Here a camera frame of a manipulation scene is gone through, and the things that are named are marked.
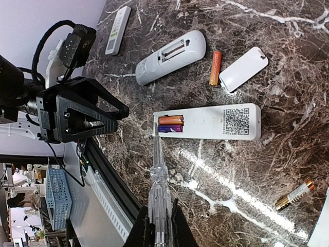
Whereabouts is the clear handled screwdriver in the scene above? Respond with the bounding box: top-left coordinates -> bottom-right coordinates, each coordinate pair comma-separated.
148,123 -> 173,246

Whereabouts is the orange battery of QR remote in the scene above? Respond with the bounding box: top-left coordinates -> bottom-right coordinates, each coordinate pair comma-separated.
158,115 -> 184,125

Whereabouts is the white battery cover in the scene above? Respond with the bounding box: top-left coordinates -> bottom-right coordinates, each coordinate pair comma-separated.
219,47 -> 269,93
307,189 -> 329,247

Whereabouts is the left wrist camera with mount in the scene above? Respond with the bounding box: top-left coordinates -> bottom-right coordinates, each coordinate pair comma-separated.
32,20 -> 97,83

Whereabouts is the orange AA battery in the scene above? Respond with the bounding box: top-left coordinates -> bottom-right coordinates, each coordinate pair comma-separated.
209,51 -> 222,86

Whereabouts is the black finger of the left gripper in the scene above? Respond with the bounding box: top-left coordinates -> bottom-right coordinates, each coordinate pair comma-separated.
53,76 -> 130,120
55,95 -> 118,143

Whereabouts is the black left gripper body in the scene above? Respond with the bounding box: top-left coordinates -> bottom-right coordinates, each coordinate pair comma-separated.
25,87 -> 67,144

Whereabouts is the white remote with green buttons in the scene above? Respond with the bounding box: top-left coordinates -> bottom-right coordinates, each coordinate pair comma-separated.
105,6 -> 131,56

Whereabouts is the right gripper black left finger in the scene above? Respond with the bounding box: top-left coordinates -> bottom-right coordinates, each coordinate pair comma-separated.
124,206 -> 151,247

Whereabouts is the black curved front rail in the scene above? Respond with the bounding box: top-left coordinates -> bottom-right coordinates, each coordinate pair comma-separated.
84,138 -> 142,223

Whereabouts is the purple battery of QR remote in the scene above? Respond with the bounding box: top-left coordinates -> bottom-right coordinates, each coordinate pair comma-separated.
158,124 -> 183,133

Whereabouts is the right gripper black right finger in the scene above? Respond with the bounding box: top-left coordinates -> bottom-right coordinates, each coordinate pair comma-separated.
171,199 -> 198,247

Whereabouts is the white remote with battery compartment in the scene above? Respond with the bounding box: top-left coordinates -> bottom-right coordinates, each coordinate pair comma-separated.
135,30 -> 206,86

